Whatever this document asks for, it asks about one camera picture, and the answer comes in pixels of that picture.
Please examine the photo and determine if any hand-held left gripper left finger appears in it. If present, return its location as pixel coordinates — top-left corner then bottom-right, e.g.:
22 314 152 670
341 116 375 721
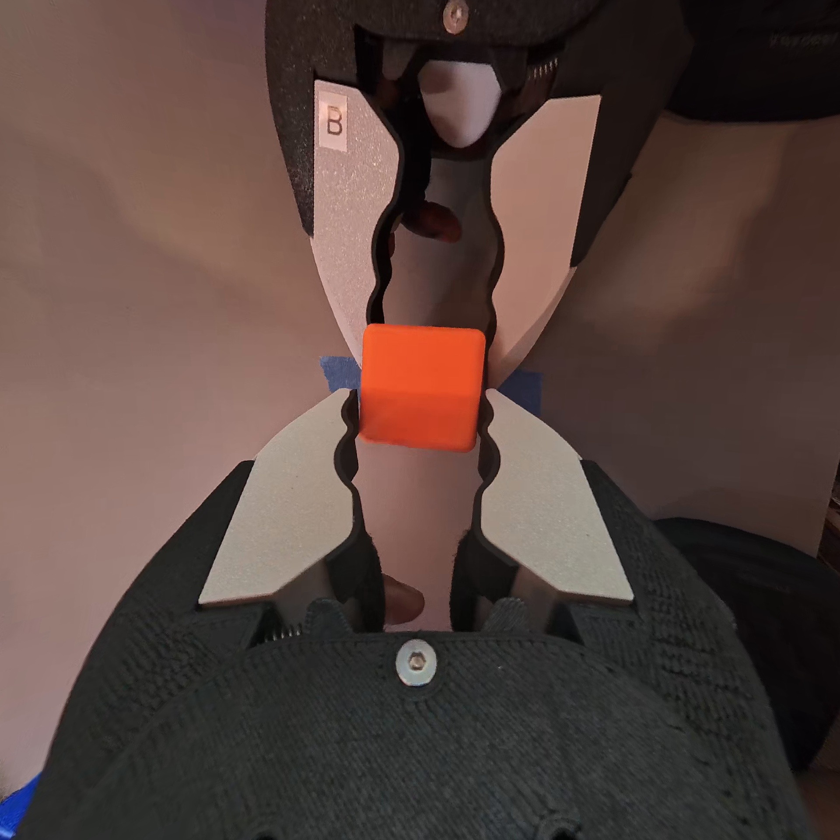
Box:
200 390 363 611

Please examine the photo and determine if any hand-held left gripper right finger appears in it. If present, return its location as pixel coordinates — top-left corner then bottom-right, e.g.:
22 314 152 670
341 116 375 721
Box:
457 390 639 609

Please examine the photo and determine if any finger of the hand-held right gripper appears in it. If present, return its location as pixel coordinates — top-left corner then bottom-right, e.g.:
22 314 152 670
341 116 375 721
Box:
311 77 404 332
486 90 605 364

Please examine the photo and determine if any orange foam cube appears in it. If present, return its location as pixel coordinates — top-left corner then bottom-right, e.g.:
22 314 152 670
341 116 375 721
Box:
359 325 489 451

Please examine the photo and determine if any blue plastic bin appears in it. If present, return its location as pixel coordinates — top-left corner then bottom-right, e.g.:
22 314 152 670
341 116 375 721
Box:
0 775 40 840

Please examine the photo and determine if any person's right hand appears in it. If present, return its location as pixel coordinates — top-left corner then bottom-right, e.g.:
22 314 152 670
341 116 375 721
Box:
401 197 463 245

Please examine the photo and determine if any black textured armrest pad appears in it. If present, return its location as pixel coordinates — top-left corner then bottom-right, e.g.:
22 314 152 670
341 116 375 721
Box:
650 516 840 775
670 0 840 122

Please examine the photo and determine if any blue tape strip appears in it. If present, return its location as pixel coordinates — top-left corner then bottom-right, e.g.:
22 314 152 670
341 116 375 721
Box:
319 352 543 408

